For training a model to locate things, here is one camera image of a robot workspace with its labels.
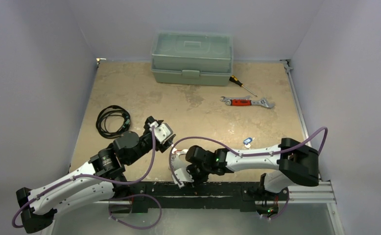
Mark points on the silver open-end wrench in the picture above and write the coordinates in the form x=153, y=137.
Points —
x=228, y=100

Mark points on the black yellow screwdriver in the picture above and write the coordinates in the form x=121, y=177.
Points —
x=234, y=80

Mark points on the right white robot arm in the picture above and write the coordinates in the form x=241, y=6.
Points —
x=291, y=162

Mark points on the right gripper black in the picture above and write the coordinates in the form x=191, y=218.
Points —
x=198, y=175

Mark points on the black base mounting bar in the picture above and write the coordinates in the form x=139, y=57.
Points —
x=242, y=196

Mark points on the green plastic toolbox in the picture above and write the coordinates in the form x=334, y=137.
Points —
x=192, y=58

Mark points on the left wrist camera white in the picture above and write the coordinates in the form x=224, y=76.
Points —
x=161, y=131

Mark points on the red handled adjustable wrench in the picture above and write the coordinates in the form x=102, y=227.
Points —
x=248, y=102

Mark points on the silver metal key holder plate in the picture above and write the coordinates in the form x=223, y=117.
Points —
x=178, y=168

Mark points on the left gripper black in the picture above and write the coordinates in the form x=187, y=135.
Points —
x=147, y=129

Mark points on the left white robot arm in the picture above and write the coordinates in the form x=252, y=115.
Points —
x=100, y=178

